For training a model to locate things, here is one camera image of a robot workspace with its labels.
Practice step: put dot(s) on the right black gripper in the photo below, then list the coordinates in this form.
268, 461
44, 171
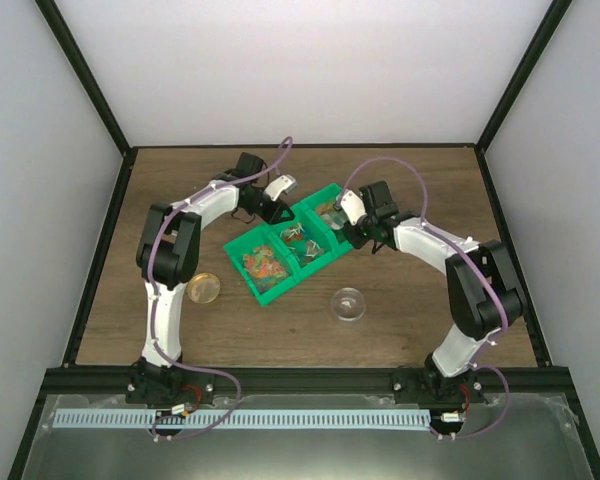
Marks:
355, 240

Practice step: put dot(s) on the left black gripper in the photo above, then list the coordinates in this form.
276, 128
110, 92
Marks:
273, 215

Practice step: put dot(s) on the green bin lollipops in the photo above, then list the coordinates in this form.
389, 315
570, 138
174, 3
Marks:
302, 216

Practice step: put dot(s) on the green bin popsicle candies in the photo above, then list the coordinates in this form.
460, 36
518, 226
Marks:
339, 245

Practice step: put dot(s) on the green bin star gummies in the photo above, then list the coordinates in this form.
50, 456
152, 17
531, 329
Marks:
246, 242

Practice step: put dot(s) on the metal scoop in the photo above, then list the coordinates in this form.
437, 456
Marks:
336, 219

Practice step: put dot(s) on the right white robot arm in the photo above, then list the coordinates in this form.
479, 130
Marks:
484, 290

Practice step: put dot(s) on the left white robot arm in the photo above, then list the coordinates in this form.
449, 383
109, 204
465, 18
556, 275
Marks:
168, 251

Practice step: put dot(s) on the pile of popsicle candies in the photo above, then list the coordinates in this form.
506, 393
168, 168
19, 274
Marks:
322, 208

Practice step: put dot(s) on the pile of lollipops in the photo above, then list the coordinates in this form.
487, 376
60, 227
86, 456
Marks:
301, 244

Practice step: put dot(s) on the pile of star gummies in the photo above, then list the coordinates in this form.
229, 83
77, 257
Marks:
263, 268

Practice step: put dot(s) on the clear plastic jar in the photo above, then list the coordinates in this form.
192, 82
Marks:
348, 306

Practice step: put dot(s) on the gold jar lid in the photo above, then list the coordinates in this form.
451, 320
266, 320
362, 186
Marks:
203, 288

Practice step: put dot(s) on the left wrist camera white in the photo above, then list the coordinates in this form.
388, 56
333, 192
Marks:
282, 185

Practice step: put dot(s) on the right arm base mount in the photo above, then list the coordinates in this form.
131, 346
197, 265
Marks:
426, 386

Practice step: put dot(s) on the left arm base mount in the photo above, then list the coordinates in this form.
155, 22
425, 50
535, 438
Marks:
160, 386

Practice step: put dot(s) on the light blue cable duct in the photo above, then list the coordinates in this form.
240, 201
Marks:
276, 419

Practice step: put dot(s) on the black aluminium frame rail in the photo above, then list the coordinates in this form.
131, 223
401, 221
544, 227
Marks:
279, 381

